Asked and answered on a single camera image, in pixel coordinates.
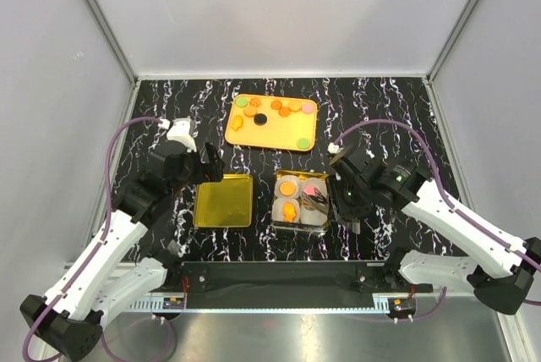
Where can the pink round cookie back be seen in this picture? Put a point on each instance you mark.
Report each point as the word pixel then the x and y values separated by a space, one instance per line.
pixel 307 108

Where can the orange flower cookie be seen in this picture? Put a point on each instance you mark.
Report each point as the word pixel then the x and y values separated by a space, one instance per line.
pixel 284 111
pixel 276 105
pixel 255 102

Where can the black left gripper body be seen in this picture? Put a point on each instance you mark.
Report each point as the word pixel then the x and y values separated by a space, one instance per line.
pixel 190 174

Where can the metal serving tongs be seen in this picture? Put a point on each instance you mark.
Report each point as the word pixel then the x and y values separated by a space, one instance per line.
pixel 318 198

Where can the gold cookie tin box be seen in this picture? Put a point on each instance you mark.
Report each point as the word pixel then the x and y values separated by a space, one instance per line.
pixel 298 227

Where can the pink round cookie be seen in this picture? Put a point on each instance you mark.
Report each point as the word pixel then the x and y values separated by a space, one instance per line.
pixel 307 108
pixel 310 190

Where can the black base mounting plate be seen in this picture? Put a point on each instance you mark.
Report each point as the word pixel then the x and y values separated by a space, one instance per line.
pixel 285 285

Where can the black sandwich cookie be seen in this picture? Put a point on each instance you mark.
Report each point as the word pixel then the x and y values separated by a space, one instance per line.
pixel 260 119
pixel 309 206

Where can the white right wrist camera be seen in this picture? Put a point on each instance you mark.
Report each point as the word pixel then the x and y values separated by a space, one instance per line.
pixel 333 148

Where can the white paper cup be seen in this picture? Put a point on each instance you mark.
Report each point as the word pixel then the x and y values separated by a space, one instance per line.
pixel 277 209
pixel 316 182
pixel 313 218
pixel 290 178

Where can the orange round cookie back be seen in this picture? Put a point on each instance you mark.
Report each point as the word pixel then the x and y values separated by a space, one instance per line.
pixel 295 106

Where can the gold tin lid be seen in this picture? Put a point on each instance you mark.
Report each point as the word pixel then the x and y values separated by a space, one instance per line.
pixel 225 204

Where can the green round cookie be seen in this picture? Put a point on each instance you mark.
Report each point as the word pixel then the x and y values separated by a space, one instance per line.
pixel 241 102
pixel 303 144

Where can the white paper cup back left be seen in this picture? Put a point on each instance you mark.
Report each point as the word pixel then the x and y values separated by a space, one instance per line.
pixel 290 178

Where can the orange flower cookie middle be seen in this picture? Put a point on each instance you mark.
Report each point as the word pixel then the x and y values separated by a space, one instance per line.
pixel 276 105

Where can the orange round cookie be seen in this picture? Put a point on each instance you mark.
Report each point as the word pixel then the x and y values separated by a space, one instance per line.
pixel 295 106
pixel 288 188
pixel 250 111

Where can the orange plastic tray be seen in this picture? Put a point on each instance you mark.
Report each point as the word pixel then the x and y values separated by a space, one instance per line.
pixel 278 133

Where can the green round cookie back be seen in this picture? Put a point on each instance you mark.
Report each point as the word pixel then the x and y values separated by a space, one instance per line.
pixel 241 102

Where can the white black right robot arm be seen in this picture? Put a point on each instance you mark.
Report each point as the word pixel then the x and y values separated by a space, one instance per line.
pixel 497 268

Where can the white paper cup front right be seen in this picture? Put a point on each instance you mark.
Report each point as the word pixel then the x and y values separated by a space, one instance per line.
pixel 313 218

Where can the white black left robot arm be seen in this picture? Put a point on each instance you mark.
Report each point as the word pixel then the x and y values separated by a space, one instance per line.
pixel 72 315

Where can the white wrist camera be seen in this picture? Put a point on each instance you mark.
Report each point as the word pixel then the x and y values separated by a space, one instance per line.
pixel 333 148
pixel 180 130

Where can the green round cookie front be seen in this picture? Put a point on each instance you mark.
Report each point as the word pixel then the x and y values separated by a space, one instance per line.
pixel 303 144

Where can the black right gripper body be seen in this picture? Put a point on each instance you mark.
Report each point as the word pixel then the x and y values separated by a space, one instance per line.
pixel 348 200

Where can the white paper cup front left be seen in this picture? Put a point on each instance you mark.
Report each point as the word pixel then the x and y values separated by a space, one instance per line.
pixel 277 209

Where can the orange flower cookie centre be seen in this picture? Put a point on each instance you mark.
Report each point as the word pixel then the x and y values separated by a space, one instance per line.
pixel 284 111

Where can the orange flower cookie back left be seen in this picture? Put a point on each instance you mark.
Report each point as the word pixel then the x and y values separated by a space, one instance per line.
pixel 255 102

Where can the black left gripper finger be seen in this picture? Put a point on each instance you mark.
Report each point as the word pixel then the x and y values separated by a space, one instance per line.
pixel 211 173
pixel 213 154

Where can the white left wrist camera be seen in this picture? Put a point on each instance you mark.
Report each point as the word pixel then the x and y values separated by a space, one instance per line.
pixel 180 130

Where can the white paper cup back right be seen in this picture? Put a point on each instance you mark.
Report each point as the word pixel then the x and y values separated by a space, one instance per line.
pixel 316 182

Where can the orange fish cookie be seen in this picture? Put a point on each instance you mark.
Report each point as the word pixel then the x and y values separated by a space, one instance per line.
pixel 289 212
pixel 237 123

